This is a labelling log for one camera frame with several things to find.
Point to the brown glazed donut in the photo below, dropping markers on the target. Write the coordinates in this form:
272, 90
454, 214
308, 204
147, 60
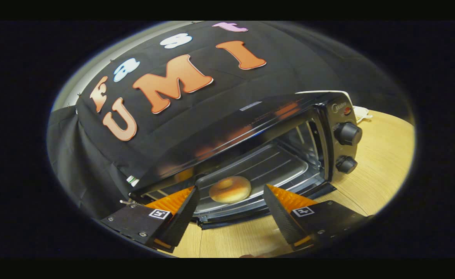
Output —
231, 190

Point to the white bread toaster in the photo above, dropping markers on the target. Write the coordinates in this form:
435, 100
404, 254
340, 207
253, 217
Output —
341, 93

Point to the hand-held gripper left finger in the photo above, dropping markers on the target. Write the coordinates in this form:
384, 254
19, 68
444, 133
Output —
181, 219

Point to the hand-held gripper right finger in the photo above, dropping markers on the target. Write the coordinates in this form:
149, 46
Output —
281, 219

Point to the black toaster oven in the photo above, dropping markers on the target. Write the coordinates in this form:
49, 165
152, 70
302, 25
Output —
231, 131

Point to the white plastic drink bottle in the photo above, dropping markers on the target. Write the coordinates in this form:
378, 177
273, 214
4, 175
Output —
132, 181

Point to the small white divided dish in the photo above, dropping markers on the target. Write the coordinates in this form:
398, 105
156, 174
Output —
362, 113

